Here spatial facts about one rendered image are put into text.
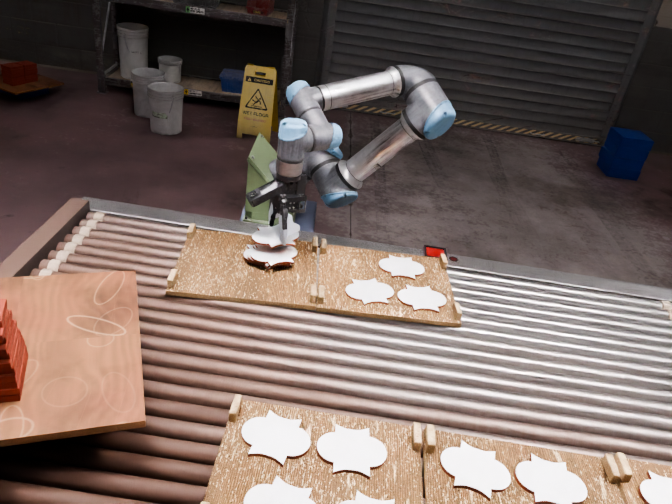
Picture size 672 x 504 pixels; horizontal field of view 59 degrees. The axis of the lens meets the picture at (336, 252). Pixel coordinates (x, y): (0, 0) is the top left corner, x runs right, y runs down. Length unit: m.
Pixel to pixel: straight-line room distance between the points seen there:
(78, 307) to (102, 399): 0.30
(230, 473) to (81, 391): 0.32
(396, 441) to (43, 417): 0.69
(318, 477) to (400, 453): 0.19
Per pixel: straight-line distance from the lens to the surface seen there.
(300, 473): 1.24
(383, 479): 1.26
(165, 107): 5.19
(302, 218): 2.20
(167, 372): 1.44
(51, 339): 1.38
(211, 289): 1.67
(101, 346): 1.34
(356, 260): 1.87
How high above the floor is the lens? 1.90
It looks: 31 degrees down
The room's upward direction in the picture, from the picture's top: 9 degrees clockwise
